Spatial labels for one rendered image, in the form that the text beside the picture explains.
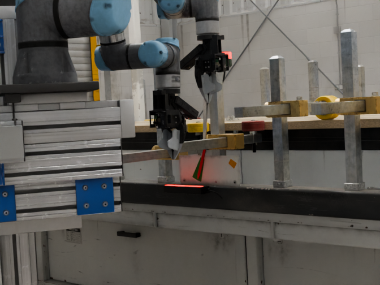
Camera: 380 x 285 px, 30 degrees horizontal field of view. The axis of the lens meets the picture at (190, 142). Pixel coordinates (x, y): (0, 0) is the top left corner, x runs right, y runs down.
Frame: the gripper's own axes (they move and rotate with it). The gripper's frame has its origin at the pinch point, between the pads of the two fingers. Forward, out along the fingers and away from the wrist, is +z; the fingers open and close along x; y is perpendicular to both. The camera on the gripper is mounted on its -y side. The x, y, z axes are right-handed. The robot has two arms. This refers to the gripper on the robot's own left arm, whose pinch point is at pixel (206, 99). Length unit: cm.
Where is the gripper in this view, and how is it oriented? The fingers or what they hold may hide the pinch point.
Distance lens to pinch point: 228.0
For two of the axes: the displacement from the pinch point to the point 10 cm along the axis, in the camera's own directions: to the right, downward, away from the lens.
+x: 6.5, -0.7, 7.5
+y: 7.6, -0.1, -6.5
